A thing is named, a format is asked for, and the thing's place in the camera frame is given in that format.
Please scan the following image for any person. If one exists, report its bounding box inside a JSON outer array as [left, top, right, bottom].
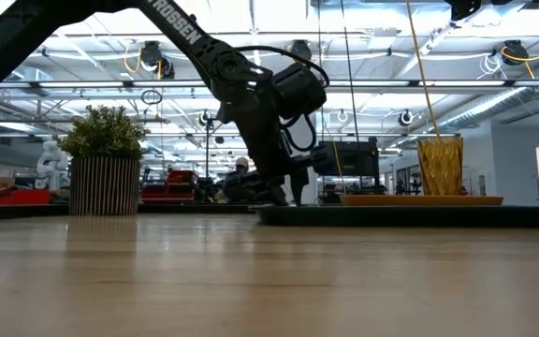
[[222, 156, 257, 205]]

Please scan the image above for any black aluminium table frame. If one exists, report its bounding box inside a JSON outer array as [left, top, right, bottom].
[[0, 204, 257, 221]]

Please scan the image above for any striped plant pot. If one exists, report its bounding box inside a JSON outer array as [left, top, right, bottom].
[[68, 156, 142, 217]]

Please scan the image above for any black metal rig frame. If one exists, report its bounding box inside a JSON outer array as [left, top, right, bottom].
[[203, 116, 226, 188]]

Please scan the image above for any white humanoid robot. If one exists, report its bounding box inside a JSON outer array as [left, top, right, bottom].
[[35, 139, 70, 191]]

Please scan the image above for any yellow hanging cable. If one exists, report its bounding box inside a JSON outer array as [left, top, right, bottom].
[[404, 0, 441, 139]]

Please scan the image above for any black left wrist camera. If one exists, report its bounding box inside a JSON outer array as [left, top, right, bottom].
[[272, 63, 328, 121]]

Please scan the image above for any dark green tray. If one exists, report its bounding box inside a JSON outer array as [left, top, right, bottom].
[[254, 204, 539, 229]]

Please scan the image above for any red equipment base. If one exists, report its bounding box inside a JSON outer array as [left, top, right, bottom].
[[0, 176, 51, 206]]

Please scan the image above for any black monitor on stand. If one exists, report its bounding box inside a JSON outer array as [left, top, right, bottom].
[[318, 139, 381, 178]]

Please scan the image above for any red tool chest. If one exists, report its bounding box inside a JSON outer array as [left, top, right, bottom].
[[140, 169, 199, 203]]

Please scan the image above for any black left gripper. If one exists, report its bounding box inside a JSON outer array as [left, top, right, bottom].
[[226, 95, 320, 207]]

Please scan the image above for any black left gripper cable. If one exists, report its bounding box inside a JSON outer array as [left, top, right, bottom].
[[236, 45, 331, 154]]

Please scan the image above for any black hanging cable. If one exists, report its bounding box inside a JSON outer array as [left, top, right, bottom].
[[339, 0, 360, 141]]

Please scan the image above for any orange plate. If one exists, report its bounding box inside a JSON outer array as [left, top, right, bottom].
[[339, 194, 504, 208]]

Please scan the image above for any black ceiling cable reel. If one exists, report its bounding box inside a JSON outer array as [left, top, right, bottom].
[[502, 39, 531, 66], [138, 40, 177, 81], [290, 39, 313, 60]]

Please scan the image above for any green artificial plant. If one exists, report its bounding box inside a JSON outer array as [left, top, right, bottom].
[[56, 105, 152, 161]]

